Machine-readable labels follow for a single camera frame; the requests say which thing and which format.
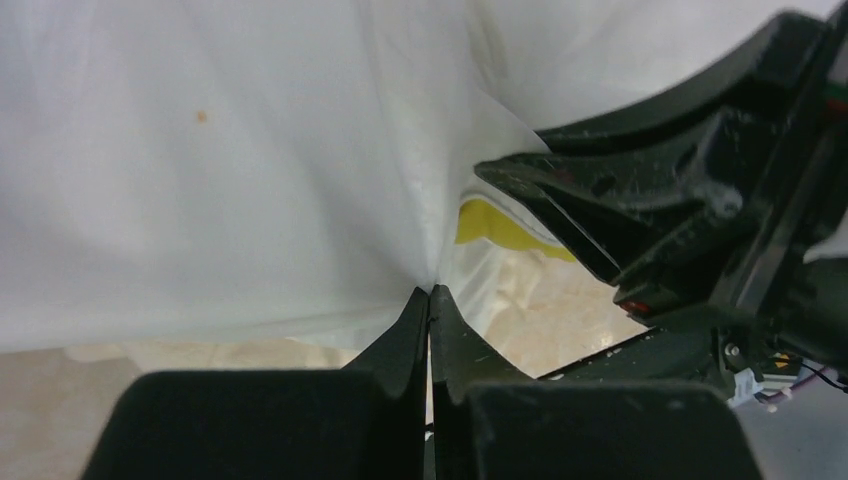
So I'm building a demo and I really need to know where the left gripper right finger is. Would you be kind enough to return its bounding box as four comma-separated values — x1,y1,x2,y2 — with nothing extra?
429,285,532,479

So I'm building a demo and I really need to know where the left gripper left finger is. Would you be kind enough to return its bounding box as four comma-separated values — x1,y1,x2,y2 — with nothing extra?
345,288,429,479

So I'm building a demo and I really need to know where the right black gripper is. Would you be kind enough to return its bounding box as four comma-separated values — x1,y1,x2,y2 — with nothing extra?
474,6,847,371

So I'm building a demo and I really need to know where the white ruffled pillowcase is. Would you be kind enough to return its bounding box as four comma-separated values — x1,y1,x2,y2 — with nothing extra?
1,1,836,352

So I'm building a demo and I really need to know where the white pillow yellow edge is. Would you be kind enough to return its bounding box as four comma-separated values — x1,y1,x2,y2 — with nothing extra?
455,193,576,263

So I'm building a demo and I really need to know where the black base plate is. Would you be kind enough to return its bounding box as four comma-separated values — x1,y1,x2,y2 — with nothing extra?
539,327,737,399

